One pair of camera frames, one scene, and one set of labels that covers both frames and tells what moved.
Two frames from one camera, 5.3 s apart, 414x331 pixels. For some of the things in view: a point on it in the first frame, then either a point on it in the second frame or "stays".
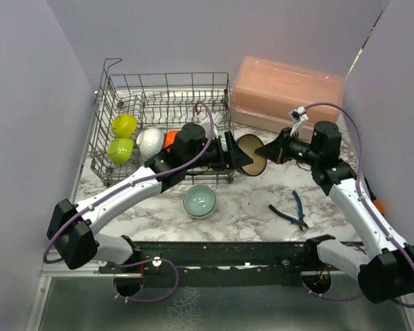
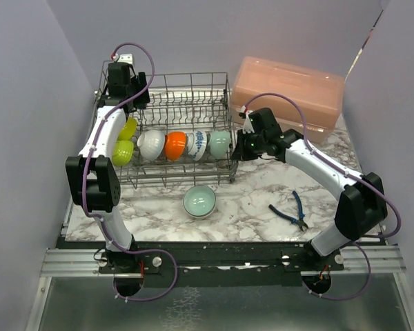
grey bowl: (150, 143) stays
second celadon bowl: (199, 201) stays
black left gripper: (233, 157) → (139, 83)
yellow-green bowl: (124, 125) stays
